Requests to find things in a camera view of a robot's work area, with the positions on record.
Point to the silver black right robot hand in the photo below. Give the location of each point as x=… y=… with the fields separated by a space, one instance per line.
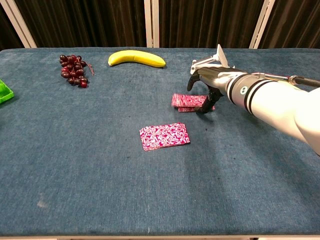
x=215 y=77

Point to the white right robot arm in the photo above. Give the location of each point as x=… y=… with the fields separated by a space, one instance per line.
x=275 y=102

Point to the white folding phone stand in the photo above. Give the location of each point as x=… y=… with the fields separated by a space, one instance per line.
x=221 y=56

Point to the yellow banana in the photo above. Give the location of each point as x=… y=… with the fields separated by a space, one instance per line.
x=135 y=58

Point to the dark brown curtain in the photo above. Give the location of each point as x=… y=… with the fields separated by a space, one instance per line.
x=87 y=22

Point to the dark red grape bunch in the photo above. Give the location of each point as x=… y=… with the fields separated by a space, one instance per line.
x=73 y=71

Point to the blue table cloth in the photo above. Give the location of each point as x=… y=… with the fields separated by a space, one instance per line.
x=100 y=175

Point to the green plastic tray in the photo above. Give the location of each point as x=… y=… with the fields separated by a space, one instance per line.
x=4 y=93

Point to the white frame post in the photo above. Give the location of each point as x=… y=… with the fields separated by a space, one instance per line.
x=18 y=22
x=151 y=22
x=261 y=25

